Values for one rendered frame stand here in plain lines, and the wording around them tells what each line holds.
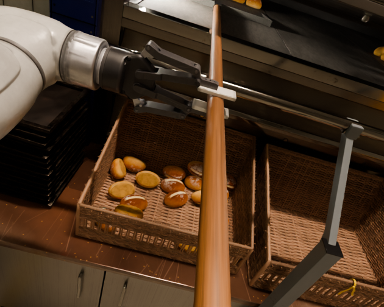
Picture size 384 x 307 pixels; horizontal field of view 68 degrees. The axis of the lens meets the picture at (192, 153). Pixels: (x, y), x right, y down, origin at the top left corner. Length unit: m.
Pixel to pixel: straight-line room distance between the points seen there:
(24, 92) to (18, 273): 0.82
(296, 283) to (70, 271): 0.68
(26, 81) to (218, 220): 0.33
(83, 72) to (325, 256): 0.64
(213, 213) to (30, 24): 0.40
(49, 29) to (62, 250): 0.66
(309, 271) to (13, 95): 0.72
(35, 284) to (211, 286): 1.00
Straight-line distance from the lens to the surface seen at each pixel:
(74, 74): 0.52
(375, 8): 0.96
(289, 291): 0.88
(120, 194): 1.07
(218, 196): 0.31
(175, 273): 0.98
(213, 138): 0.39
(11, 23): 0.54
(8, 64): 0.45
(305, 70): 1.12
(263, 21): 1.52
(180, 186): 1.15
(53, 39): 0.53
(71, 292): 1.18
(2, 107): 0.43
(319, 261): 0.77
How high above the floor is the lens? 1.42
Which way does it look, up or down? 36 degrees down
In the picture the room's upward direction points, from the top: 20 degrees clockwise
